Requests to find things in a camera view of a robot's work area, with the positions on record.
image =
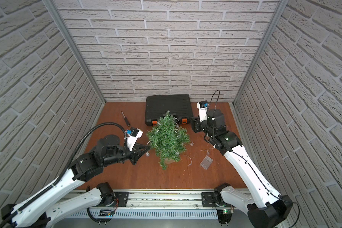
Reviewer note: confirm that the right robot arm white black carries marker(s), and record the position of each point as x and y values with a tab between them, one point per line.
265	207

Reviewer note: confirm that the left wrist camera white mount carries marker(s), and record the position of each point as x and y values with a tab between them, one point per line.
131	136

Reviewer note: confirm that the aluminium corner post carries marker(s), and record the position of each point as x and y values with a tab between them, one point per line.
264	42
54	12

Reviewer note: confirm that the small green christmas tree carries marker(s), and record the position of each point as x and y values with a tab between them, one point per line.
168	139

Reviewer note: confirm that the aluminium corner post left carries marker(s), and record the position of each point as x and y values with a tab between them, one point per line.
54	12

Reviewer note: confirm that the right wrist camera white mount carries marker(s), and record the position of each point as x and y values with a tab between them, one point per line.
203	108

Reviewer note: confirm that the clear plastic battery box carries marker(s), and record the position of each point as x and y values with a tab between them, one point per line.
206	162

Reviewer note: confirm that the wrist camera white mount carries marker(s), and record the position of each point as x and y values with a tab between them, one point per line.
131	136
203	108

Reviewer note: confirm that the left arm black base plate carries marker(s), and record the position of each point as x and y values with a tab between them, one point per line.
118	198

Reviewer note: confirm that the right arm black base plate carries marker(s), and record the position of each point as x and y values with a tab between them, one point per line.
213	200

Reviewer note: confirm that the black handled screwdriver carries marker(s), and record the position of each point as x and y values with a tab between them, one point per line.
125	119

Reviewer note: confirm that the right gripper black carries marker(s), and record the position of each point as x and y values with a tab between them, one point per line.
195	123

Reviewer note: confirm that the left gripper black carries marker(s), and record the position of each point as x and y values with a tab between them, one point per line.
134	154

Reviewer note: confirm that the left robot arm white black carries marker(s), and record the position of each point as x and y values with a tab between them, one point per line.
44	209

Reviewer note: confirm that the aluminium corner post right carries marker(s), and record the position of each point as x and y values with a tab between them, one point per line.
264	42

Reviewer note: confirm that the round wooden tree base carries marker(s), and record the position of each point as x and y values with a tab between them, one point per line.
169	161

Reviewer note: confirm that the black tool case orange latches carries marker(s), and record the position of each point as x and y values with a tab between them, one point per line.
178	105

